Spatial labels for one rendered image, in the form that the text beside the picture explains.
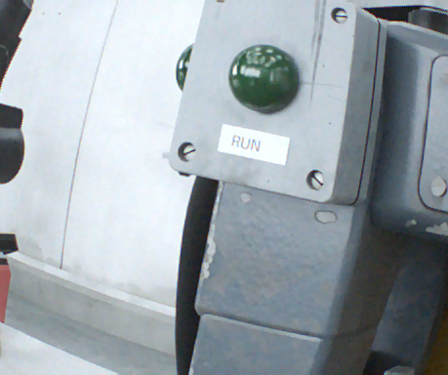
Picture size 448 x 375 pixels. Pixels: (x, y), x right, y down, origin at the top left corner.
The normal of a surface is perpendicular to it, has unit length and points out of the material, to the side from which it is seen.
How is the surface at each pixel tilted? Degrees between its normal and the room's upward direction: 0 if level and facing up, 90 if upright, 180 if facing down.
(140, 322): 90
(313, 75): 90
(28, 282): 90
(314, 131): 90
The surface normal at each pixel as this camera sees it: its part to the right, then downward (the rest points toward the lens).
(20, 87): -0.45, -0.04
